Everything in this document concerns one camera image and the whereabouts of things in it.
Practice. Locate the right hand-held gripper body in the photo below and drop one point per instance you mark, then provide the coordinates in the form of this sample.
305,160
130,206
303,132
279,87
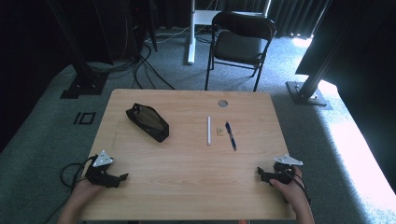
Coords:
281,174

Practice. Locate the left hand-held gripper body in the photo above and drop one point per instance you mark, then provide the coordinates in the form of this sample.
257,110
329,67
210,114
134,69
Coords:
99,177

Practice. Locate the person's right hand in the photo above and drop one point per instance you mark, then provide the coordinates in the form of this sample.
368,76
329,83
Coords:
291,191

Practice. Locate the person's left hand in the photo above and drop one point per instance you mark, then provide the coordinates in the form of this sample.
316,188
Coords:
83,191

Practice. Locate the blue pen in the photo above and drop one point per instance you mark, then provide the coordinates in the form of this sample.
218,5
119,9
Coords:
230,135

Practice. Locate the small yellowish eraser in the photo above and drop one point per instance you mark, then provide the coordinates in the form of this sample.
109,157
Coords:
220,131

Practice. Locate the black pencil case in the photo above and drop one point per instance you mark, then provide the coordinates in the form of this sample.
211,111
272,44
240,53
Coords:
148,122

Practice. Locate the white pen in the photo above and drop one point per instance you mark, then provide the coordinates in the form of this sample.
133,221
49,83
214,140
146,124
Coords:
209,130

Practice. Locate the grey table grommet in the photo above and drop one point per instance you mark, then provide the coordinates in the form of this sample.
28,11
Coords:
223,103

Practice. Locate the black metal stand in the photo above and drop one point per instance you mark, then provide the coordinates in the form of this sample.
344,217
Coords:
308,90
82,71

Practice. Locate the black folding chair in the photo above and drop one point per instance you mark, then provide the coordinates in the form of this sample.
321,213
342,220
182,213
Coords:
238,46

